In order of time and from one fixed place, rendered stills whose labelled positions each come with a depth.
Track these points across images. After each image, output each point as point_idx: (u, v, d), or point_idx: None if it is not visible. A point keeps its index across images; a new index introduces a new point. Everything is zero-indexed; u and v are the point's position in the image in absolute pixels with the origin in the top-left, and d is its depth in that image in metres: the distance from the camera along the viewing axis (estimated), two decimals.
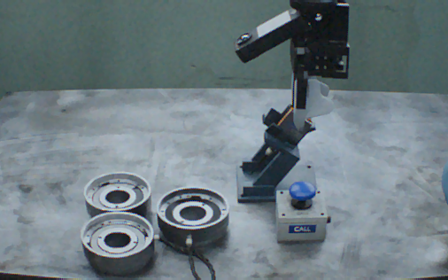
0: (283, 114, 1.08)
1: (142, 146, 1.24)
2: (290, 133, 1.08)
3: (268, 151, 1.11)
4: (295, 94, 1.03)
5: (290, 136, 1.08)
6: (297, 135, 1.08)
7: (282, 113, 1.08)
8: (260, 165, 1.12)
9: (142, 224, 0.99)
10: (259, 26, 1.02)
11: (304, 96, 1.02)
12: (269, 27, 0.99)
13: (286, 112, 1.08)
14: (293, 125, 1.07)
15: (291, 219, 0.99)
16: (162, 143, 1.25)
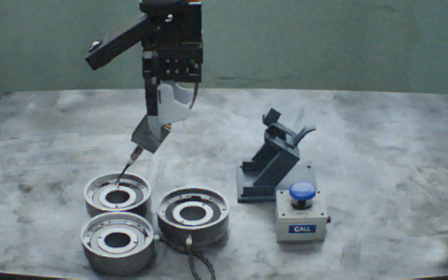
0: (141, 122, 1.03)
1: None
2: (149, 140, 1.04)
3: (129, 159, 1.06)
4: None
5: (149, 143, 1.04)
6: (156, 142, 1.04)
7: (141, 121, 1.04)
8: (124, 174, 1.07)
9: (142, 224, 0.99)
10: (112, 31, 0.97)
11: (154, 102, 0.97)
12: (118, 33, 0.95)
13: (143, 119, 1.03)
14: (150, 132, 1.03)
15: (291, 219, 0.99)
16: (162, 143, 1.25)
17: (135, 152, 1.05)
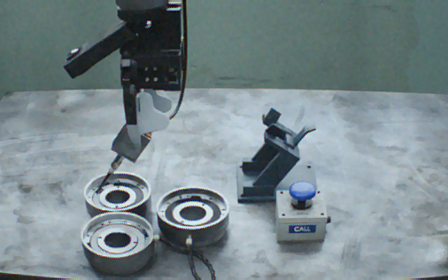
0: (121, 131, 1.01)
1: None
2: (129, 149, 1.01)
3: (110, 168, 1.03)
4: None
5: (129, 151, 1.01)
6: (136, 151, 1.01)
7: (121, 130, 1.01)
8: (104, 182, 1.05)
9: (142, 224, 0.99)
10: (91, 38, 0.95)
11: (133, 111, 0.95)
12: (96, 40, 0.92)
13: (123, 128, 1.00)
14: (130, 141, 1.01)
15: (291, 219, 0.99)
16: (162, 143, 1.25)
17: (115, 161, 1.03)
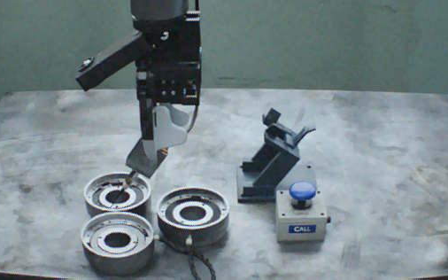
0: (135, 145, 0.97)
1: None
2: (144, 165, 0.98)
3: (124, 184, 1.00)
4: None
5: (144, 167, 0.98)
6: (151, 167, 0.98)
7: (135, 144, 0.98)
8: (119, 198, 1.02)
9: (142, 224, 0.99)
10: (104, 49, 0.91)
11: (150, 126, 0.92)
12: (110, 51, 0.89)
13: (138, 143, 0.97)
14: (146, 156, 0.97)
15: (291, 219, 0.99)
16: None
17: (129, 177, 0.99)
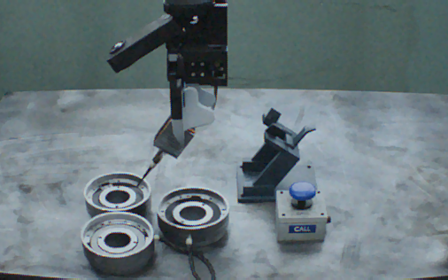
0: (164, 125, 1.02)
1: (142, 146, 1.24)
2: (172, 144, 1.02)
3: (151, 163, 1.05)
4: None
5: (172, 148, 1.02)
6: (179, 146, 1.02)
7: (164, 124, 1.02)
8: (145, 177, 1.06)
9: (142, 224, 0.99)
10: (135, 33, 0.96)
11: (179, 105, 0.96)
12: (142, 35, 0.94)
13: (166, 122, 1.02)
14: (173, 136, 1.02)
15: (291, 219, 0.99)
16: None
17: (157, 156, 1.04)
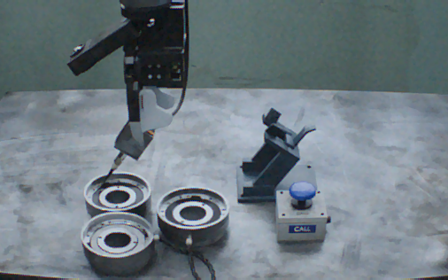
0: (124, 127, 1.02)
1: None
2: (132, 146, 1.02)
3: (113, 165, 1.04)
4: None
5: (132, 150, 1.02)
6: (139, 148, 1.02)
7: (124, 126, 1.02)
8: (108, 178, 1.06)
9: (142, 224, 0.99)
10: (95, 36, 0.96)
11: (136, 108, 0.96)
12: (100, 37, 0.93)
13: (127, 124, 1.01)
14: (134, 138, 1.01)
15: (291, 219, 0.99)
16: (162, 143, 1.25)
17: (118, 158, 1.04)
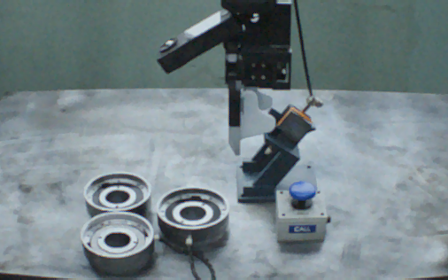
0: (283, 114, 1.08)
1: (142, 146, 1.24)
2: (290, 133, 1.08)
3: (268, 150, 1.11)
4: None
5: (290, 136, 1.08)
6: (297, 135, 1.08)
7: (282, 113, 1.08)
8: (260, 164, 1.12)
9: (142, 224, 0.99)
10: (187, 30, 0.88)
11: (237, 111, 0.88)
12: (196, 32, 0.86)
13: (286, 111, 1.08)
14: (293, 125, 1.07)
15: (291, 219, 0.99)
16: (162, 143, 1.25)
17: None
